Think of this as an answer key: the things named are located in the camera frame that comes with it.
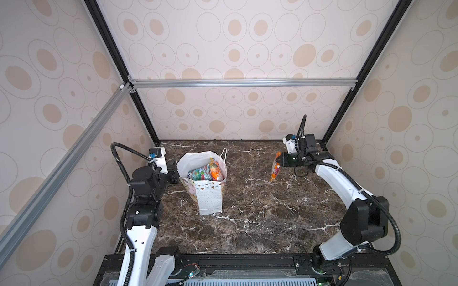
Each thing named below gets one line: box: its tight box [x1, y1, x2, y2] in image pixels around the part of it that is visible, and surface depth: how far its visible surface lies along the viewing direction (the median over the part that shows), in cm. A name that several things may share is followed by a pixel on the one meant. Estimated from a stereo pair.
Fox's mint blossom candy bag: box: [187, 163, 212, 181], surface depth 84 cm
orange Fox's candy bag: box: [209, 157, 222, 182], surface depth 76 cm
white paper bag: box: [175, 147, 228, 216], surface depth 81 cm
